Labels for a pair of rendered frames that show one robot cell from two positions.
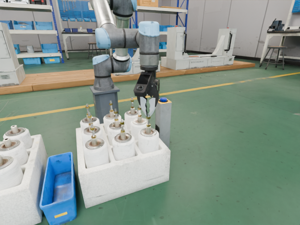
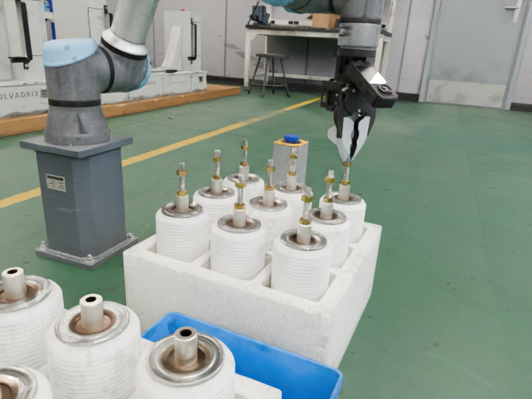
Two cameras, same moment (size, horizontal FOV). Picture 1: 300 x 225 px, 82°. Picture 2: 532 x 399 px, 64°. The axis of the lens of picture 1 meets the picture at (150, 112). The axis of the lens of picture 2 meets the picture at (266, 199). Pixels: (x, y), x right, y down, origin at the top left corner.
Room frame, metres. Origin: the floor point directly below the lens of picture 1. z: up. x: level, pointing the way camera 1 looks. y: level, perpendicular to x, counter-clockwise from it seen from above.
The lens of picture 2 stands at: (0.18, 0.69, 0.54)
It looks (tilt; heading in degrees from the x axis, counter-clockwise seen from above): 20 degrees down; 317
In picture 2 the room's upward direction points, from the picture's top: 3 degrees clockwise
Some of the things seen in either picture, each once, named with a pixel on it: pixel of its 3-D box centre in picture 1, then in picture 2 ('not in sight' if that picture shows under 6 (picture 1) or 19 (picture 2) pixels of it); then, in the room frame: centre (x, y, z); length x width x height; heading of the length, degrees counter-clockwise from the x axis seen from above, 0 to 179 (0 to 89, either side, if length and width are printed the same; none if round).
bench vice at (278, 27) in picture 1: (276, 25); (259, 14); (4.20, -2.77, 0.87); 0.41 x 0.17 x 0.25; 116
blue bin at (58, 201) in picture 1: (61, 184); (232, 392); (0.56, 0.38, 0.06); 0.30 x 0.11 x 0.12; 23
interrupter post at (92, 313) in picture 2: (7, 142); (92, 312); (0.58, 0.56, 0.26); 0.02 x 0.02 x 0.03
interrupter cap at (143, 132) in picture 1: (148, 132); (343, 198); (0.68, 0.01, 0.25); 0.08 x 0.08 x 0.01
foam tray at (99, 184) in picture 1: (119, 152); (264, 275); (0.74, 0.16, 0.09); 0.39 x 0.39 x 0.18; 23
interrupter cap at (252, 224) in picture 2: (91, 130); (239, 224); (0.70, 0.27, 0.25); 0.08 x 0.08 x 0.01
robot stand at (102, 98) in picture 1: (106, 106); (84, 195); (1.25, 0.34, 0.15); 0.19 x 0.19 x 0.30; 26
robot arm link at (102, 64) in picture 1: (102, 64); (74, 68); (1.25, 0.33, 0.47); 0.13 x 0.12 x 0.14; 110
